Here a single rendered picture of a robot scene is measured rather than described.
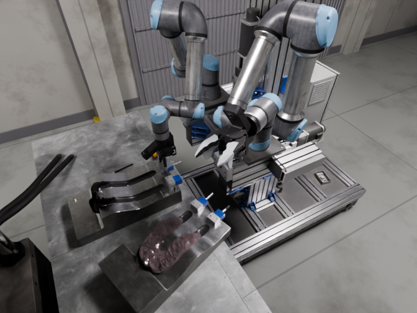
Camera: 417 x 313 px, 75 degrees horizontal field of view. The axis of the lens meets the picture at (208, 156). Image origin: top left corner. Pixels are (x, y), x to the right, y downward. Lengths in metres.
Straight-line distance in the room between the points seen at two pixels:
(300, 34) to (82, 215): 1.17
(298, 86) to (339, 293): 1.54
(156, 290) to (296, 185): 1.56
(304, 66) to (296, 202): 1.38
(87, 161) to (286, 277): 1.53
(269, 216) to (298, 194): 0.33
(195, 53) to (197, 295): 0.99
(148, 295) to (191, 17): 1.08
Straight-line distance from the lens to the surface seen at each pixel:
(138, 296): 1.12
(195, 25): 1.24
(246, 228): 2.04
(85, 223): 1.39
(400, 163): 3.30
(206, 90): 1.64
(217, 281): 1.23
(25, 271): 1.48
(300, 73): 1.07
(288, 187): 2.32
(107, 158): 1.73
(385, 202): 2.85
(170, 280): 1.16
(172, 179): 1.37
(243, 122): 0.75
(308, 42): 1.01
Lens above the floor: 1.95
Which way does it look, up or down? 45 degrees down
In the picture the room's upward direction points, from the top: straight up
